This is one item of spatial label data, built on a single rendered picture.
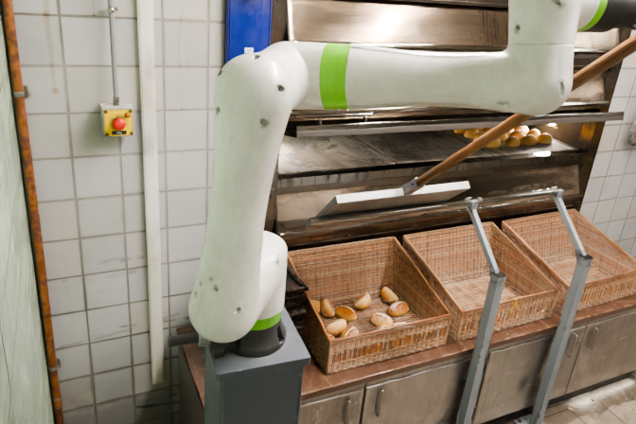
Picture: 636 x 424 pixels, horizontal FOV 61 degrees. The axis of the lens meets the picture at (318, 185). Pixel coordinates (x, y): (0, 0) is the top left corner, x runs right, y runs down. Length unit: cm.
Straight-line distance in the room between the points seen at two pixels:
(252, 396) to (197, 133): 107
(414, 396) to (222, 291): 154
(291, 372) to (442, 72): 71
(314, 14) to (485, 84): 126
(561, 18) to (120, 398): 219
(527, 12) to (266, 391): 90
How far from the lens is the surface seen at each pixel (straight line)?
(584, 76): 135
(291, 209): 228
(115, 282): 222
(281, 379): 125
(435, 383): 242
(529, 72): 92
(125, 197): 206
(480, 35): 252
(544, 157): 304
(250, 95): 80
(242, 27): 196
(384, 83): 93
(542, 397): 292
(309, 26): 208
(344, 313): 237
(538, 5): 92
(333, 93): 94
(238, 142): 83
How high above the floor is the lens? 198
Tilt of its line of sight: 22 degrees down
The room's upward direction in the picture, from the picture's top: 5 degrees clockwise
